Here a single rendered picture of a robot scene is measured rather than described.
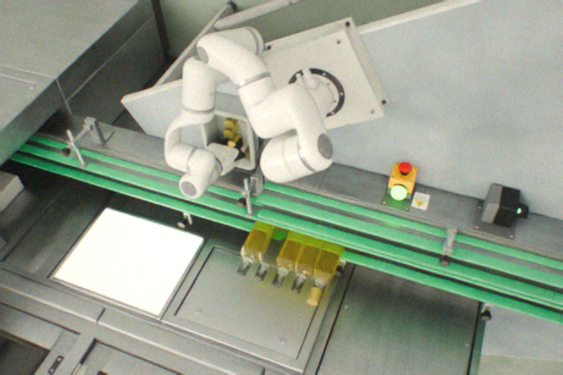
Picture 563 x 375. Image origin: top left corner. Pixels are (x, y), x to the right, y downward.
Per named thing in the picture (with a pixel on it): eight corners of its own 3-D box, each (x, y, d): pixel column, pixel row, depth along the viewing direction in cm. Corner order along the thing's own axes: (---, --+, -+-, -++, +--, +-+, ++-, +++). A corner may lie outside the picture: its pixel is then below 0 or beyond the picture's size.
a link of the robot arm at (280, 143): (270, 123, 132) (248, 166, 121) (312, 105, 124) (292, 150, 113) (293, 150, 136) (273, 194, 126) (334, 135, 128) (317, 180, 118)
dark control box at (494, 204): (484, 200, 155) (480, 221, 150) (491, 181, 149) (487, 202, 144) (513, 207, 153) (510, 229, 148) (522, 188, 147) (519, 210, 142)
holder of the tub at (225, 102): (221, 152, 185) (211, 167, 181) (210, 89, 165) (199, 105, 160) (266, 164, 181) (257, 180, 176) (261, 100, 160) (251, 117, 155)
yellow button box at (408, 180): (392, 176, 163) (386, 194, 158) (395, 159, 157) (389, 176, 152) (415, 182, 161) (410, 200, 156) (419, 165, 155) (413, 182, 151)
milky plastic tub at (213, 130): (218, 142, 181) (206, 159, 176) (209, 90, 164) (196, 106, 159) (265, 154, 177) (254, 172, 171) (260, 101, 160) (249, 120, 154)
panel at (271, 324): (106, 209, 197) (50, 283, 177) (105, 203, 195) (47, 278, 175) (339, 282, 174) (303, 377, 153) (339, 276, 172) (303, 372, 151)
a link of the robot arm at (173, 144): (220, 102, 140) (215, 170, 151) (177, 90, 143) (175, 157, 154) (205, 113, 133) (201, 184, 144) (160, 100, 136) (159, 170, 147)
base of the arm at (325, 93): (281, 68, 138) (262, 103, 128) (326, 59, 132) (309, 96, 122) (303, 115, 147) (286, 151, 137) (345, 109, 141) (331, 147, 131)
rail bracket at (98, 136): (105, 132, 197) (69, 174, 183) (91, 97, 184) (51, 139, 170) (116, 136, 195) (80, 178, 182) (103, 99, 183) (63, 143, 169)
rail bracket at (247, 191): (254, 197, 174) (238, 225, 166) (251, 161, 161) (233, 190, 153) (263, 199, 173) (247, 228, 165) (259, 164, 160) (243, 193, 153)
